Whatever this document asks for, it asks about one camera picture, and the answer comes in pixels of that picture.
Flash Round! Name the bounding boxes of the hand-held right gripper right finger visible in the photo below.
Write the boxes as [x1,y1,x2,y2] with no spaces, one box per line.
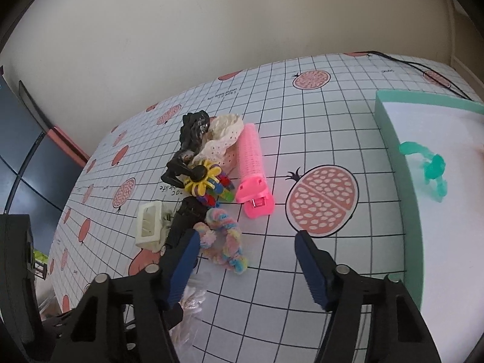
[295,230,443,363]

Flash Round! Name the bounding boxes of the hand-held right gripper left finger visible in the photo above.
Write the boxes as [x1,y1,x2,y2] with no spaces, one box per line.
[57,230,201,363]

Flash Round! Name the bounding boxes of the pink hair roller clip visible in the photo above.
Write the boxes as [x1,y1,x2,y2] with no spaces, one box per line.
[235,123,273,220]

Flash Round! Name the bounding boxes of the teal-edged white tray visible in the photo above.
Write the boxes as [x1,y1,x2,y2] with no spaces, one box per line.
[374,90,484,309]

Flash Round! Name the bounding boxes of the clear plastic bag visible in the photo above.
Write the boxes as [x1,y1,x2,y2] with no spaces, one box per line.
[165,271,209,350]

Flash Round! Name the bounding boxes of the pastel rainbow scrunchie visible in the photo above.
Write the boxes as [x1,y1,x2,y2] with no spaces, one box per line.
[193,209,249,273]

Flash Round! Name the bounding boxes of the cream rectangular claw clip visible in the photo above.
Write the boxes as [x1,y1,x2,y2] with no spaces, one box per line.
[136,201,173,252]

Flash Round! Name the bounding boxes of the multicoloured hair clips bundle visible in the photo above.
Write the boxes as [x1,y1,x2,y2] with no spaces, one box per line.
[197,170,237,207]

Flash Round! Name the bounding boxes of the yellow flower claw clip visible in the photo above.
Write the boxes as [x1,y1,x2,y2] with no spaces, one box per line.
[184,159,222,198]

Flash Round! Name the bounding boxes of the dark cabinet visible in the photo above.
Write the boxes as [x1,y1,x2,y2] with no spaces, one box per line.
[0,64,72,212]

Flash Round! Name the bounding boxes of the pomegranate print grid tablecloth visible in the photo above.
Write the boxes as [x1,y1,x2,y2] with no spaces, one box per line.
[47,51,484,363]

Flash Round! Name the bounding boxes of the cream lace scrunchie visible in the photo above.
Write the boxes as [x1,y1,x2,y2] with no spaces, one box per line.
[196,114,246,168]

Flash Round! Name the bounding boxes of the teal hair claw clip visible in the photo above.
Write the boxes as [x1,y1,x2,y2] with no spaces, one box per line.
[399,141,449,203]

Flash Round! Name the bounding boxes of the pink padded rail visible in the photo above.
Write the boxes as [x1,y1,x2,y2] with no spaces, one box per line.
[48,126,90,168]

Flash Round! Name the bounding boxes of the black cable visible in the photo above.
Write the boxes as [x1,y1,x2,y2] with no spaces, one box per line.
[368,50,474,101]

